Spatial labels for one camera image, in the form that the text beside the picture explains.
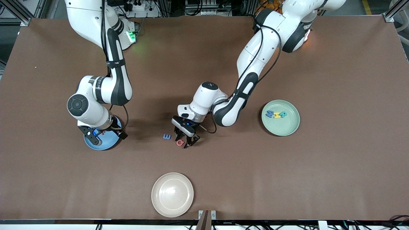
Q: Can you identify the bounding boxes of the brown table cover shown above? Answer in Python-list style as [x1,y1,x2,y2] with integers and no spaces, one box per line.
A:
[0,16,409,221]

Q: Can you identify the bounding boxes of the grey electronics rack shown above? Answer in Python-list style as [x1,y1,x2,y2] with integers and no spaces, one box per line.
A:
[185,0,231,16]

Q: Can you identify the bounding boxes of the blue plate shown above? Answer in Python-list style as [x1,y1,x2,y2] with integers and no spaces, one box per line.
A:
[84,117,123,151]

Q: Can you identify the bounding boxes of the green plate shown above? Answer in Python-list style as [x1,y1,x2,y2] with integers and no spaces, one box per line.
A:
[261,100,301,137]

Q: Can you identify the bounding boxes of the white power strip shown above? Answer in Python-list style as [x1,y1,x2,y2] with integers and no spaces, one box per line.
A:
[123,0,160,18]

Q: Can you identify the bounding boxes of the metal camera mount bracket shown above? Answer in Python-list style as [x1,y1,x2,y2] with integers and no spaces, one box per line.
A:
[198,210,217,230]

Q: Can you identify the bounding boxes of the beige plate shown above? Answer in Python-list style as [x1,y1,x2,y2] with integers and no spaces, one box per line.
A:
[151,172,194,218]

